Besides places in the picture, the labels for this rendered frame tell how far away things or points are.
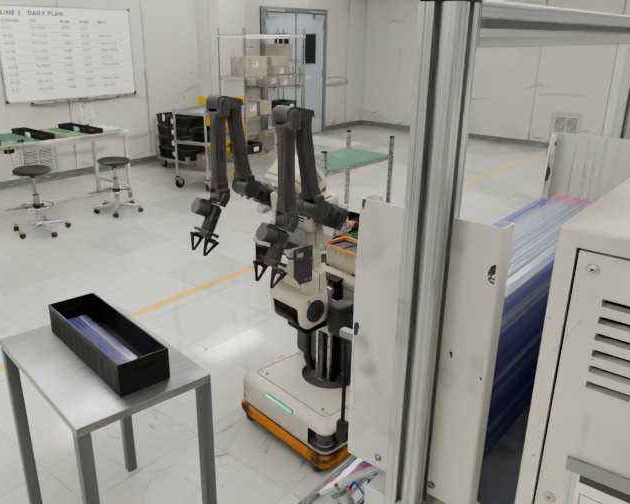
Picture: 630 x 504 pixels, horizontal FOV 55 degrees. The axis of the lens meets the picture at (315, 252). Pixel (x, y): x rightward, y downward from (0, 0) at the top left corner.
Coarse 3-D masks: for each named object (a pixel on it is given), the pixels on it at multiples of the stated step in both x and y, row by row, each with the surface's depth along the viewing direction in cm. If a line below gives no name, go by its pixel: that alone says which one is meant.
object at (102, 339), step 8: (72, 320) 224; (80, 320) 224; (88, 320) 224; (80, 328) 218; (88, 328) 218; (96, 328) 218; (88, 336) 213; (96, 336) 213; (104, 336) 213; (112, 336) 213; (96, 344) 207; (104, 344) 208; (112, 344) 208; (120, 344) 208; (104, 352) 203; (112, 352) 202; (120, 352) 203; (128, 352) 203; (120, 360) 198; (128, 360) 198
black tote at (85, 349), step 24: (72, 312) 228; (96, 312) 233; (120, 312) 216; (72, 336) 208; (120, 336) 220; (144, 336) 203; (96, 360) 195; (144, 360) 188; (168, 360) 194; (120, 384) 184; (144, 384) 190
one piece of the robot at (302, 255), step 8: (288, 232) 253; (296, 232) 249; (304, 232) 245; (256, 240) 256; (288, 240) 254; (296, 240) 250; (304, 240) 246; (256, 248) 261; (264, 248) 264; (288, 248) 245; (296, 248) 244; (304, 248) 245; (312, 248) 248; (256, 256) 262; (288, 256) 244; (296, 256) 243; (304, 256) 246; (312, 256) 249; (296, 264) 244; (304, 264) 247; (296, 272) 245; (304, 272) 249; (296, 280) 247; (304, 280) 250
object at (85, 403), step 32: (32, 352) 211; (64, 352) 211; (32, 384) 197; (64, 384) 192; (96, 384) 192; (160, 384) 193; (192, 384) 195; (64, 416) 177; (96, 416) 177; (128, 416) 262; (32, 448) 235; (128, 448) 266; (32, 480) 239; (96, 480) 180
